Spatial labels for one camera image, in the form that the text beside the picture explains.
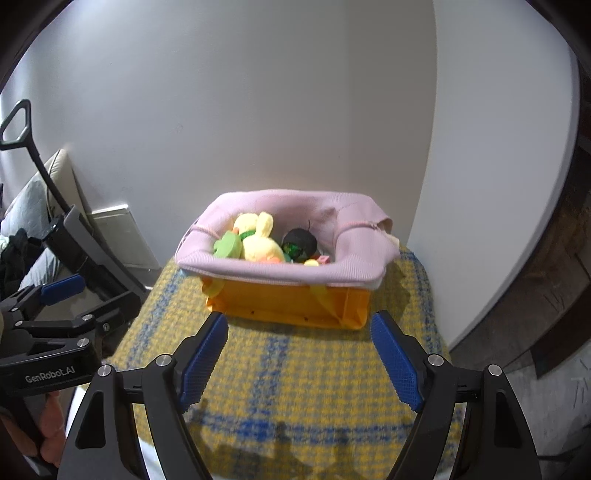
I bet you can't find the black folding stroller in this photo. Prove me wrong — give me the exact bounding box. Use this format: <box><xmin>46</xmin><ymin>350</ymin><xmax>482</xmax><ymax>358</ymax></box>
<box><xmin>0</xmin><ymin>99</ymin><xmax>153</xmax><ymax>356</ymax></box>

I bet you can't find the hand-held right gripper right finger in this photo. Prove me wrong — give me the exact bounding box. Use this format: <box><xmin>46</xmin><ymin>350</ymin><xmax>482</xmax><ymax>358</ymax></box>
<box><xmin>370</xmin><ymin>310</ymin><xmax>541</xmax><ymax>480</ymax></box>

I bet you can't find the orange plastic basket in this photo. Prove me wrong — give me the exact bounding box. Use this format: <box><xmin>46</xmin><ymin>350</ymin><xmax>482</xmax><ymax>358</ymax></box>
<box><xmin>203</xmin><ymin>277</ymin><xmax>370</xmax><ymax>330</ymax></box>

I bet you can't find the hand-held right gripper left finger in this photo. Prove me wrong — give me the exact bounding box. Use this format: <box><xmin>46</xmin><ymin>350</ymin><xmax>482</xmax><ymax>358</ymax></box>
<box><xmin>58</xmin><ymin>311</ymin><xmax>229</xmax><ymax>480</ymax></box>

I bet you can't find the white wall panel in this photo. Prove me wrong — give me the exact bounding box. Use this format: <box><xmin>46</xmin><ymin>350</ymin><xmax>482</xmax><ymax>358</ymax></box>
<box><xmin>90</xmin><ymin>203</ymin><xmax>162</xmax><ymax>271</ymax></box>

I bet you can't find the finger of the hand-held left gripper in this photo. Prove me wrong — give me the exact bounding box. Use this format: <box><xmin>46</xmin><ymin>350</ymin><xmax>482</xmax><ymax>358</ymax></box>
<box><xmin>0</xmin><ymin>274</ymin><xmax>88</xmax><ymax>324</ymax></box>
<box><xmin>0</xmin><ymin>291</ymin><xmax>141</xmax><ymax>356</ymax></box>

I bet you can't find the black woven ball pouch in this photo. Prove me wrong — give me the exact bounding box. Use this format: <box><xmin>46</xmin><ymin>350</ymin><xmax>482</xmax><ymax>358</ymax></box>
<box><xmin>281</xmin><ymin>227</ymin><xmax>318</xmax><ymax>259</ymax></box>

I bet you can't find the person's left hand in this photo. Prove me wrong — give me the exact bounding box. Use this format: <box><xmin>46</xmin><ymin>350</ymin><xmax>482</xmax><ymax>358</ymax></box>
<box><xmin>39</xmin><ymin>392</ymin><xmax>75</xmax><ymax>457</ymax></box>

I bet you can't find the grey pillow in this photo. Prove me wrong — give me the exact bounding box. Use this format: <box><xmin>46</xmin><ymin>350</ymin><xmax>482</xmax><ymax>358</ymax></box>
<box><xmin>0</xmin><ymin>178</ymin><xmax>54</xmax><ymax>289</ymax></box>

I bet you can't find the pink fabric basket liner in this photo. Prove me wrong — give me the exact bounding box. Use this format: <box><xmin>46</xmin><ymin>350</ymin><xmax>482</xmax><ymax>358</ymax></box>
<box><xmin>177</xmin><ymin>189</ymin><xmax>400</xmax><ymax>291</ymax></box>

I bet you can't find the beige cushion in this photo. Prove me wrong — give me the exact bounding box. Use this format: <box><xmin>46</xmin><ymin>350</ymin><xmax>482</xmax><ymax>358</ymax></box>
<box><xmin>46</xmin><ymin>148</ymin><xmax>93</xmax><ymax>222</ymax></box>

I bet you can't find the yellow plush duck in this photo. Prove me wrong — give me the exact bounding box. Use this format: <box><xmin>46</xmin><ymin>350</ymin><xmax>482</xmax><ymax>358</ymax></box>
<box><xmin>232</xmin><ymin>211</ymin><xmax>286</xmax><ymax>263</ymax></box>

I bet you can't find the black cloth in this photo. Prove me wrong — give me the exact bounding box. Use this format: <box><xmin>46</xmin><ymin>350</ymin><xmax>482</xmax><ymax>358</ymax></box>
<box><xmin>0</xmin><ymin>228</ymin><xmax>44</xmax><ymax>296</ymax></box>

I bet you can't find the green toy figure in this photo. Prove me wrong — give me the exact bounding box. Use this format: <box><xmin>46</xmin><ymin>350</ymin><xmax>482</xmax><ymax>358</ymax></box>
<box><xmin>212</xmin><ymin>232</ymin><xmax>245</xmax><ymax>259</ymax></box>

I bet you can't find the yellow and blue woven blanket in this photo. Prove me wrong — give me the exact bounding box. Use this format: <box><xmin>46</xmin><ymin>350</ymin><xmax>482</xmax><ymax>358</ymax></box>
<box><xmin>104</xmin><ymin>242</ymin><xmax>462</xmax><ymax>480</ymax></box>

